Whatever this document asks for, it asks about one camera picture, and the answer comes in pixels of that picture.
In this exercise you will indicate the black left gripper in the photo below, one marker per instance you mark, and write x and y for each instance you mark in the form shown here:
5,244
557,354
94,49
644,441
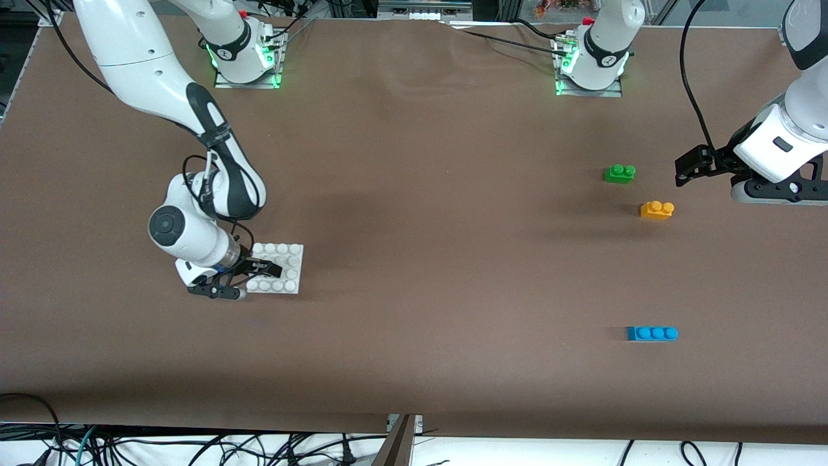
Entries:
717,161

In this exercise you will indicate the blue three-stud block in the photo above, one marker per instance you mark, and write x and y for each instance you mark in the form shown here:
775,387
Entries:
652,334

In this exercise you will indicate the orange red clutter pile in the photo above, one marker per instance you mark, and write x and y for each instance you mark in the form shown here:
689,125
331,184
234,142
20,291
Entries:
550,8

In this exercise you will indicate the aluminium frame rail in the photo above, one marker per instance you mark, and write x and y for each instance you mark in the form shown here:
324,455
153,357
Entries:
388,6

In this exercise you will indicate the brown table cover sheet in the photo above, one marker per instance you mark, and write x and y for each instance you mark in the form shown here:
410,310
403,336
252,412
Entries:
414,162

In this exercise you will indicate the silver table corner bracket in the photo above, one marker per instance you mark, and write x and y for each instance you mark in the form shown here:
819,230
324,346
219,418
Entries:
50,18

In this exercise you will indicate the white studded base plate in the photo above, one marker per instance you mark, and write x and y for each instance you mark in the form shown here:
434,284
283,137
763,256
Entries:
291,254

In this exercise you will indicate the green two-stud block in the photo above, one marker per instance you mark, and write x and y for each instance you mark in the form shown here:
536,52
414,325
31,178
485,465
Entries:
619,174

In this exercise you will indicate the dark metal beam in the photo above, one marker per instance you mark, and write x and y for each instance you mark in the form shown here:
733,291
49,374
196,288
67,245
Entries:
396,450

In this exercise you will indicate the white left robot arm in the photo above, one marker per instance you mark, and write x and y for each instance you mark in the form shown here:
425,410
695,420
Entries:
608,39

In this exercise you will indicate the silver metal edge bracket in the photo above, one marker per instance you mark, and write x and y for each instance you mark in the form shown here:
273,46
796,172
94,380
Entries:
392,422

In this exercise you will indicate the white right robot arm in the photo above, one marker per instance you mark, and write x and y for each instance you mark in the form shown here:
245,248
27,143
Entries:
142,52

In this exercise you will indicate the yellow two-stud block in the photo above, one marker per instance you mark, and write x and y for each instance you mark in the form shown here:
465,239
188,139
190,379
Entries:
656,211

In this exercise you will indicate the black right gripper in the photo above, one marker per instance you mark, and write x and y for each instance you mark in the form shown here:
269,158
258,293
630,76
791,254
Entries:
244,265

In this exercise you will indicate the small white studded strip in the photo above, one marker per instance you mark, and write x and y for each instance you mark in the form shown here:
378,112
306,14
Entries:
425,15

